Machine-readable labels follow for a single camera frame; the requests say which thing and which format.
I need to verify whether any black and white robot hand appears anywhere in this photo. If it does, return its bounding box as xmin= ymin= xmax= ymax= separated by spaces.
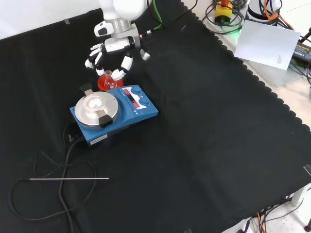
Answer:
xmin=84 ymin=36 xmax=136 ymax=81

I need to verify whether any clear glass round-bottom flask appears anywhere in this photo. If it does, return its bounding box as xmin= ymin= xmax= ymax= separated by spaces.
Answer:
xmin=104 ymin=70 xmax=116 ymax=90

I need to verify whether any white wrist pod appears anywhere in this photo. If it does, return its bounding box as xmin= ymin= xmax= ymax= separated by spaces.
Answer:
xmin=94 ymin=20 xmax=114 ymax=38

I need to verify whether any heater with blue base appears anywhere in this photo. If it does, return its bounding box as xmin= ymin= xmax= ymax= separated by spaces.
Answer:
xmin=69 ymin=83 xmax=159 ymax=148

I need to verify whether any yellow stop button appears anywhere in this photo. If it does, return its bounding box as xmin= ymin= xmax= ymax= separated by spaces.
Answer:
xmin=214 ymin=0 xmax=234 ymax=26

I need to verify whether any black bench cloth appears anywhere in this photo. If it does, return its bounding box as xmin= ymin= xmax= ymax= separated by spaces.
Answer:
xmin=0 ymin=0 xmax=311 ymax=233

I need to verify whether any thin steel probe rod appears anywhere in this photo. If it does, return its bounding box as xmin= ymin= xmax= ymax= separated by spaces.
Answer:
xmin=29 ymin=177 xmax=109 ymax=181

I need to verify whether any pale board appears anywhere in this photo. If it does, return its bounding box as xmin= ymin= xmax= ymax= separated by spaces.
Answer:
xmin=234 ymin=19 xmax=301 ymax=71

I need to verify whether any black power adapter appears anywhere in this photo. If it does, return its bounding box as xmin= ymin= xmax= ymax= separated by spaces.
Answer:
xmin=291 ymin=40 xmax=311 ymax=65

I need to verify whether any black tripod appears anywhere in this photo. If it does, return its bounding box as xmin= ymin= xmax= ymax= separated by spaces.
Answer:
xmin=299 ymin=26 xmax=311 ymax=45

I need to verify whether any silver wrist bracket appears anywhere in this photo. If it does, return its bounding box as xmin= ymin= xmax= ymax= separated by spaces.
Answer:
xmin=130 ymin=23 xmax=151 ymax=61

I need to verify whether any orange flask support ring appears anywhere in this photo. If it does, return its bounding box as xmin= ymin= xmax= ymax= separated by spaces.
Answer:
xmin=97 ymin=74 xmax=124 ymax=92

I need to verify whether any green cable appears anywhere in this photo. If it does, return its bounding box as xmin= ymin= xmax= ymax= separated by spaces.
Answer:
xmin=146 ymin=0 xmax=166 ymax=34

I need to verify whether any black coiled cable bundle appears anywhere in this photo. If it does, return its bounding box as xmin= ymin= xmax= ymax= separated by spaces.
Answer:
xmin=205 ymin=0 xmax=246 ymax=35

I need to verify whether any thin black probe cable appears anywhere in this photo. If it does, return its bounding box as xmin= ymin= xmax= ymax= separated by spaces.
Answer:
xmin=8 ymin=150 xmax=98 ymax=221

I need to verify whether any thick black power cable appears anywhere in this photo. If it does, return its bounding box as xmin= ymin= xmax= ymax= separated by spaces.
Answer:
xmin=58 ymin=135 xmax=85 ymax=233

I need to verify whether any orange cable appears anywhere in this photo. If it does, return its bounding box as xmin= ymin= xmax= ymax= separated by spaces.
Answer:
xmin=263 ymin=0 xmax=295 ymax=31

